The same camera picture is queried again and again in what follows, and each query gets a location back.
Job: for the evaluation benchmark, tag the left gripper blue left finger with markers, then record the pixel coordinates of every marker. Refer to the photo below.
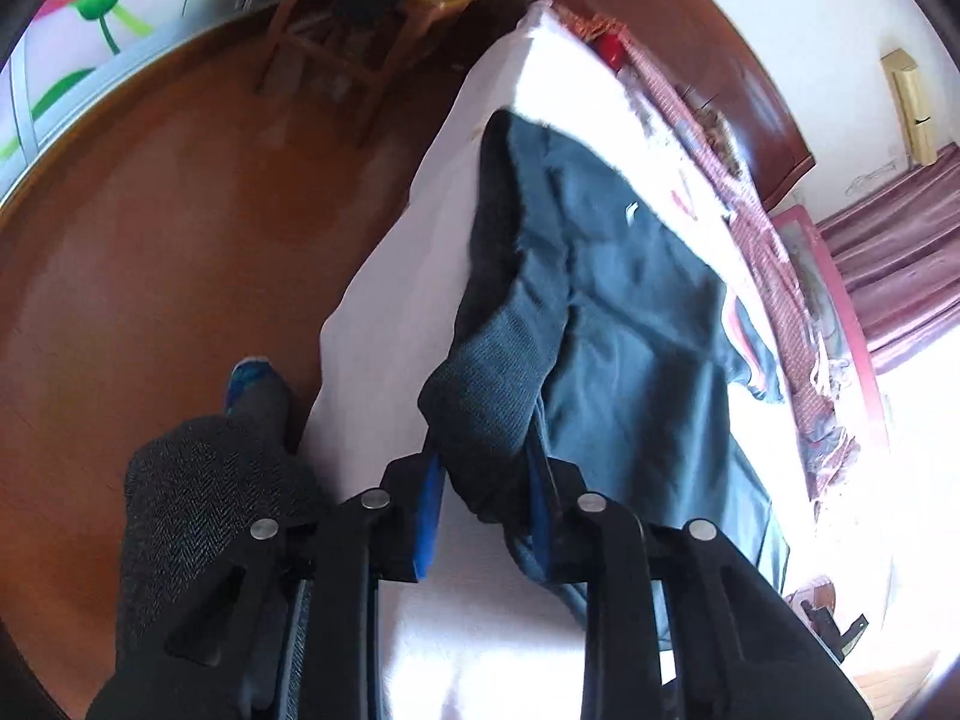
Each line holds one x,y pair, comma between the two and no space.
426,509

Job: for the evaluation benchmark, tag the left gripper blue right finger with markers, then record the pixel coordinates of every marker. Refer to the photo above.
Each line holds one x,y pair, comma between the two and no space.
544,507

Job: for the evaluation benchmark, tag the dark navy sports pants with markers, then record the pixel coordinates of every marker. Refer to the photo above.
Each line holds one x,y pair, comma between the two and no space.
590,331

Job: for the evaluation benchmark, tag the pink patterned quilt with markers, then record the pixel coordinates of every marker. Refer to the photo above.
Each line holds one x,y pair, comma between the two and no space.
827,446

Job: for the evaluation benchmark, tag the blue slipper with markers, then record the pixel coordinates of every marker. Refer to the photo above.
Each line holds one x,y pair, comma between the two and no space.
256,390

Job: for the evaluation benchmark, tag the grey tweed trouser leg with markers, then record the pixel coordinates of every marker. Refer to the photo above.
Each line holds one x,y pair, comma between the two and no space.
188,494

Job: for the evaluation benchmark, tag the purple curtain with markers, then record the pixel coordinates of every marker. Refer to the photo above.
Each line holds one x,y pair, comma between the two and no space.
896,252

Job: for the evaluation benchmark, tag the red pillow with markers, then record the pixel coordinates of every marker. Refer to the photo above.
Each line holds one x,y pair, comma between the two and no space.
610,50

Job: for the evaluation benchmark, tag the wooden chair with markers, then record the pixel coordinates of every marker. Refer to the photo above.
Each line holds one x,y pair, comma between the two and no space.
370,59

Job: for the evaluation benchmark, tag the dark red wooden headboard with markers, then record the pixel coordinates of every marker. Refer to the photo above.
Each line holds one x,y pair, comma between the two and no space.
710,65

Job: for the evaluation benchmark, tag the floral sliding wardrobe door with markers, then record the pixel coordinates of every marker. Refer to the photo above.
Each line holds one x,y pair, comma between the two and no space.
73,53

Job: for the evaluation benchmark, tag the pink bed guard rail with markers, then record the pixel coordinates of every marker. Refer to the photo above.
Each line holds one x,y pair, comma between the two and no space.
831,309

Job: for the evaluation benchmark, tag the beige wall air conditioner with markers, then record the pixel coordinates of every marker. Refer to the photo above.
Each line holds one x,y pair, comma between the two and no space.
912,106

